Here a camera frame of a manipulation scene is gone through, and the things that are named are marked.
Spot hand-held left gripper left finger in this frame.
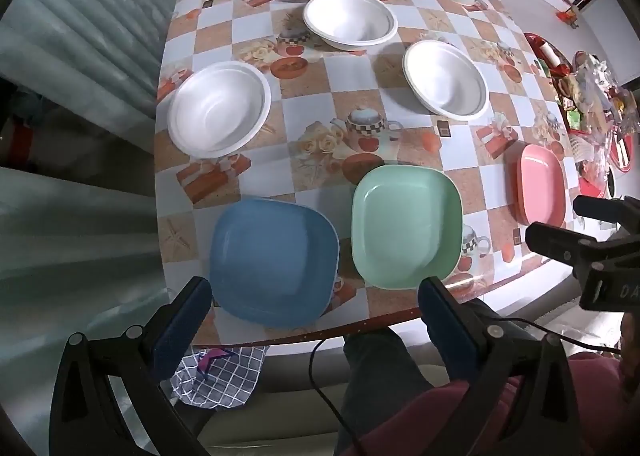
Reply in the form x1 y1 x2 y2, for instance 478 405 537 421
49 276 214 456

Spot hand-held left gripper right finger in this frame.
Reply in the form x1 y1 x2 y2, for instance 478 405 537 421
417 276 597 456

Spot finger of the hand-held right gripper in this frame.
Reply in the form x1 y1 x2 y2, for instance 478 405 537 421
525 220 617 280
573 194 640 233

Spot pink square plate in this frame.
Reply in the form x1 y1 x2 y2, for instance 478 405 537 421
516 143 569 228

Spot blue square plate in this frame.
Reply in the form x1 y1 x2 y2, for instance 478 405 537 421
209 197 341 329

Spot green square plate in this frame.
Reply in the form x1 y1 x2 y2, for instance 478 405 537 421
351 164 463 289

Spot white foam bowl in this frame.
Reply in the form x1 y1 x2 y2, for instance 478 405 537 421
303 0 399 49
402 39 490 122
166 61 272 160

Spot blue checked cloth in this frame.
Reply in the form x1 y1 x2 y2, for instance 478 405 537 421
171 345 271 409

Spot person's dark trouser leg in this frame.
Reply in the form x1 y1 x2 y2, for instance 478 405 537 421
334 326 461 456

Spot person's pink top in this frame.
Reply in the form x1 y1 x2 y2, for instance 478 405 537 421
350 351 640 456

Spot beige sofa cushion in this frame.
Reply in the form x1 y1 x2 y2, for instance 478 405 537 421
200 361 351 456

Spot checkered printed tablecloth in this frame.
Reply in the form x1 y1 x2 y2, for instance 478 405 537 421
152 0 581 348

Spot black cable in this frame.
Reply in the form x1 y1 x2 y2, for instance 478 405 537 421
308 333 368 456

